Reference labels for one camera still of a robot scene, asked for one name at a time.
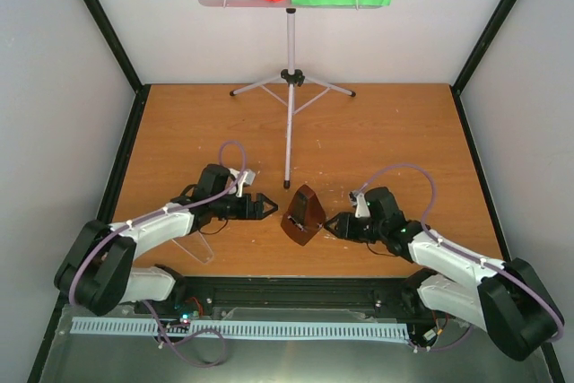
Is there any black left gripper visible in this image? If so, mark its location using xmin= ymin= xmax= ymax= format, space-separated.
xmin=211 ymin=192 xmax=278 ymax=220

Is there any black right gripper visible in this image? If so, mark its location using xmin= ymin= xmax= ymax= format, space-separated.
xmin=325 ymin=212 xmax=386 ymax=244

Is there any brown wooden metronome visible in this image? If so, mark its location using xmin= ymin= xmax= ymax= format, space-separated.
xmin=281 ymin=185 xmax=326 ymax=247

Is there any clear plastic metronome cover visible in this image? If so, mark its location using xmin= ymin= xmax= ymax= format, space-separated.
xmin=171 ymin=231 xmax=214 ymax=265

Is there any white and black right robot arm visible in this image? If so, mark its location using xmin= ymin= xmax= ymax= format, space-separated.
xmin=325 ymin=187 xmax=564 ymax=361

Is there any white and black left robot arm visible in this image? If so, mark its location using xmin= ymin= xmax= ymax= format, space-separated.
xmin=54 ymin=164 xmax=278 ymax=316

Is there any small green circuit board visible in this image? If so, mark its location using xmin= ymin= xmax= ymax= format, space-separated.
xmin=179 ymin=309 xmax=203 ymax=325

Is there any white tripod music stand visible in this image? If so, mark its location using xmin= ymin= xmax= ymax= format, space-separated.
xmin=202 ymin=0 xmax=356 ymax=188

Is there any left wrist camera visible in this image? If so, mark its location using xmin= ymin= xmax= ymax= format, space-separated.
xmin=228 ymin=169 xmax=257 ymax=197

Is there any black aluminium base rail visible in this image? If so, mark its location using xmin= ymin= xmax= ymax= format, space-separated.
xmin=57 ymin=275 xmax=454 ymax=324

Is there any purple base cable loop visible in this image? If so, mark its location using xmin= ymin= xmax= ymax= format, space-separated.
xmin=142 ymin=300 xmax=226 ymax=366

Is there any light blue slotted cable duct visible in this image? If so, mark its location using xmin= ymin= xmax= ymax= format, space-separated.
xmin=69 ymin=317 xmax=409 ymax=344

